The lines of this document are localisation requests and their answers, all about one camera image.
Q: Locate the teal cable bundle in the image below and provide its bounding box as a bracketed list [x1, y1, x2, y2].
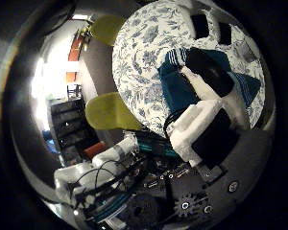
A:
[135, 132, 180, 159]

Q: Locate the yellow-green chair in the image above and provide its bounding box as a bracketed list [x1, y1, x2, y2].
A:
[84, 91, 143, 132]
[89, 13, 128, 47]

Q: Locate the black shelf unit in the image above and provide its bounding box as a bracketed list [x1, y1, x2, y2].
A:
[49, 97, 100, 151]

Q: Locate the orange box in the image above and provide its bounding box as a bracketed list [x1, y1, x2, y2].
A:
[82, 141, 109, 160]

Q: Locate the blue container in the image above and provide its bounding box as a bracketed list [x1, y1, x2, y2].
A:
[41, 128, 61, 156]

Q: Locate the large orange wall panel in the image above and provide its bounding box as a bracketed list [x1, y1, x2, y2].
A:
[67, 34, 84, 62]

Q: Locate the blue white-striped cloth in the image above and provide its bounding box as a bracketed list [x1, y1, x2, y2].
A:
[157, 47, 263, 114]

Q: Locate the small orange wall panel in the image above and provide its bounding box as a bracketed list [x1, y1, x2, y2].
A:
[65, 71, 79, 84]

